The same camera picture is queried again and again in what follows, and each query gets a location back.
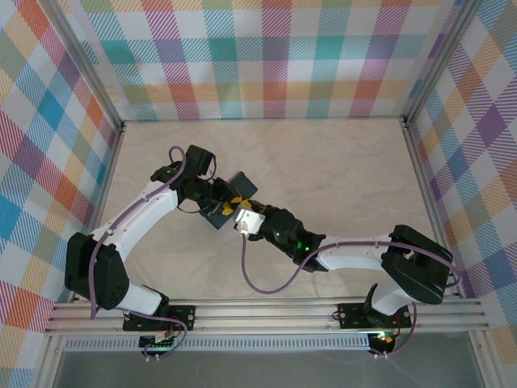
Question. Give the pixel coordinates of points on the yellow black controller board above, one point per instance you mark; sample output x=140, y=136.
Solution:
x=383, y=341

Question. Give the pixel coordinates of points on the aluminium side rail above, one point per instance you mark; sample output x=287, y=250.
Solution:
x=424, y=182
x=107, y=169

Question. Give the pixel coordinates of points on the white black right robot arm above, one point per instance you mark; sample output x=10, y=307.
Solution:
x=351, y=256

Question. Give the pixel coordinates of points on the green-lit controller board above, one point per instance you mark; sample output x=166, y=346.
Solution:
x=157, y=342

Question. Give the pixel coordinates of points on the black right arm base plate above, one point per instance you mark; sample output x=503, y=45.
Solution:
x=351, y=315

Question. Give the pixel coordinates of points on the dark blue painted box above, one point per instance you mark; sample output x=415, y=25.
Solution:
x=244, y=186

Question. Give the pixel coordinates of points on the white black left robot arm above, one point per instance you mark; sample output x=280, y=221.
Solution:
x=141, y=218

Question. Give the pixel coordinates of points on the aluminium frame post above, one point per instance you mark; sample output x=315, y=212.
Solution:
x=440, y=60
x=81, y=60

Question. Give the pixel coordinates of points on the long aluminium mounting rail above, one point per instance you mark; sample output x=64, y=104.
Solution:
x=262, y=317

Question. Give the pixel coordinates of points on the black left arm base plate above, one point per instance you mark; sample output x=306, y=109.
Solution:
x=182, y=317

